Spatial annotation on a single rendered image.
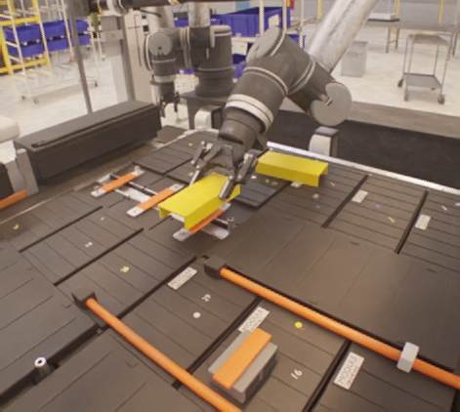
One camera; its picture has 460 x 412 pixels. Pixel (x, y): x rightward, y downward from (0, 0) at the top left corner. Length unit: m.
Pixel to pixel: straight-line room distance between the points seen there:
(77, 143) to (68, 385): 0.68
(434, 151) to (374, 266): 1.06
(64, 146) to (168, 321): 0.61
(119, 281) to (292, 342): 0.29
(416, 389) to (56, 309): 0.50
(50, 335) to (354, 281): 0.45
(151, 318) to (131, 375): 0.10
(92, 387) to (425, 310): 0.46
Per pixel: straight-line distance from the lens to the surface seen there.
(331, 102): 0.86
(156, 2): 1.08
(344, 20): 1.02
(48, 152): 0.99
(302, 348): 0.51
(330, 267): 0.61
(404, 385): 0.50
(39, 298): 0.64
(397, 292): 0.59
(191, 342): 0.51
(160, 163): 0.98
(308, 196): 0.80
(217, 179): 0.74
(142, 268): 0.63
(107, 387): 0.49
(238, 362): 0.45
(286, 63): 0.79
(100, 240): 0.72
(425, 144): 1.63
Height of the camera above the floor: 1.41
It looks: 28 degrees down
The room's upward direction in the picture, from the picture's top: 3 degrees counter-clockwise
